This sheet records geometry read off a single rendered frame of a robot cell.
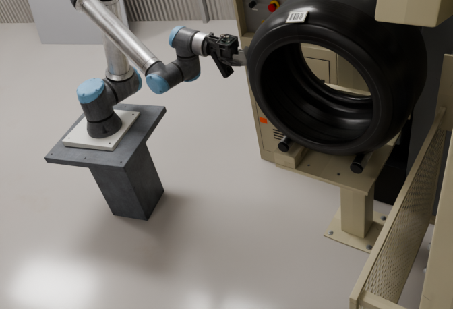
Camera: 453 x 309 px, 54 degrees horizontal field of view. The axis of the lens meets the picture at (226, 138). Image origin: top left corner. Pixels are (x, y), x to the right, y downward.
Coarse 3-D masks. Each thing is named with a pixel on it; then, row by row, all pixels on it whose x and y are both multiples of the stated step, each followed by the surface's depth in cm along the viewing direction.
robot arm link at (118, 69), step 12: (108, 0) 199; (120, 12) 209; (108, 48) 219; (108, 60) 225; (120, 60) 225; (108, 72) 233; (120, 72) 230; (132, 72) 235; (120, 84) 233; (132, 84) 238; (120, 96) 236
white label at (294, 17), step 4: (292, 12) 130; (296, 12) 130; (300, 12) 129; (304, 12) 128; (288, 16) 130; (292, 16) 130; (296, 16) 129; (300, 16) 128; (304, 16) 127; (288, 20) 130; (292, 20) 129; (296, 20) 128; (300, 20) 127; (304, 20) 126
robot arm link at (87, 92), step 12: (84, 84) 231; (96, 84) 228; (108, 84) 232; (84, 96) 225; (96, 96) 226; (108, 96) 231; (84, 108) 230; (96, 108) 229; (108, 108) 234; (96, 120) 233
